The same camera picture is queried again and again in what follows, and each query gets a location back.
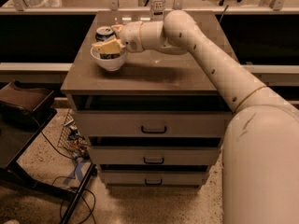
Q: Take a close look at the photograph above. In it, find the bottom drawer with black handle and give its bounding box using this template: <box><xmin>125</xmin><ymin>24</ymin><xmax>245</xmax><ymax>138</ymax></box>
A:
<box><xmin>99</xmin><ymin>171</ymin><xmax>208</xmax><ymax>186</ymax></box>

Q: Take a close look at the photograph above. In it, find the top drawer with black handle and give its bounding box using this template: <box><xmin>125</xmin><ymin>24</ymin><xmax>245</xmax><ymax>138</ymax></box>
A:
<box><xmin>72</xmin><ymin>111</ymin><xmax>232</xmax><ymax>137</ymax></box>

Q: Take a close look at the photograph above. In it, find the grey drawer cabinet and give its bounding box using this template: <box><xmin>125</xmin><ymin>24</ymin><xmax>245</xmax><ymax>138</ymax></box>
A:
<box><xmin>60</xmin><ymin>10</ymin><xmax>241</xmax><ymax>189</ymax></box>

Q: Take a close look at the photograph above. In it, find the blue pepsi can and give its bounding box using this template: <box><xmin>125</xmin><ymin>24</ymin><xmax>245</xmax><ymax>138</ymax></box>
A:
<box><xmin>95</xmin><ymin>26</ymin><xmax>120</xmax><ymax>59</ymax></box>

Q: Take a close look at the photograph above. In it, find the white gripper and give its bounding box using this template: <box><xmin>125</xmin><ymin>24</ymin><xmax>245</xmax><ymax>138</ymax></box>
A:
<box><xmin>92</xmin><ymin>21</ymin><xmax>144</xmax><ymax>54</ymax></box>

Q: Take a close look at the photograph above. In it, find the clear plastic water bottle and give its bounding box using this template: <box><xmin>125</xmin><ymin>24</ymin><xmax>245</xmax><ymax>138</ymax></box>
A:
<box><xmin>149</xmin><ymin>0</ymin><xmax>165</xmax><ymax>21</ymax></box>

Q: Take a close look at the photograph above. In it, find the black floor cable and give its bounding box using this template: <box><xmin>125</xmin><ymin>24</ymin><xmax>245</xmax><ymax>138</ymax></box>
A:
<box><xmin>32</xmin><ymin>117</ymin><xmax>97</xmax><ymax>224</ymax></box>

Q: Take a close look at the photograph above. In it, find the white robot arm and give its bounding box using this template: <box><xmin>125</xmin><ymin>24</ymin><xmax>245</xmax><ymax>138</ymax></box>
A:
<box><xmin>93</xmin><ymin>10</ymin><xmax>299</xmax><ymax>224</ymax></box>

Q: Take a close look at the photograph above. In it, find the middle drawer with black handle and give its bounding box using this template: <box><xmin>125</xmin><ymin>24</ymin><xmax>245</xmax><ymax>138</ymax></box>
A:
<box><xmin>88</xmin><ymin>147</ymin><xmax>220</xmax><ymax>165</ymax></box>

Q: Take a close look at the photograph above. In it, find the wire mesh basket with clutter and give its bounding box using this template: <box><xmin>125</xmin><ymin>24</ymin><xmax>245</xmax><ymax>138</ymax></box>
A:
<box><xmin>57</xmin><ymin>112</ymin><xmax>89</xmax><ymax>159</ymax></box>

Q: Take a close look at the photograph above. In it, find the drawer with black handle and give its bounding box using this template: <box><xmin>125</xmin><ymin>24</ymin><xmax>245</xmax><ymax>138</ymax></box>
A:
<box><xmin>72</xmin><ymin>111</ymin><xmax>232</xmax><ymax>137</ymax></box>
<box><xmin>88</xmin><ymin>147</ymin><xmax>220</xmax><ymax>165</ymax></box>
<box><xmin>99</xmin><ymin>171</ymin><xmax>208</xmax><ymax>186</ymax></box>

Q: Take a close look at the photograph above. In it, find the white ceramic bowl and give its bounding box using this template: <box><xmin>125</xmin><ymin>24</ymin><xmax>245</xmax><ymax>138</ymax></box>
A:
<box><xmin>91</xmin><ymin>48</ymin><xmax>127</xmax><ymax>72</ymax></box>

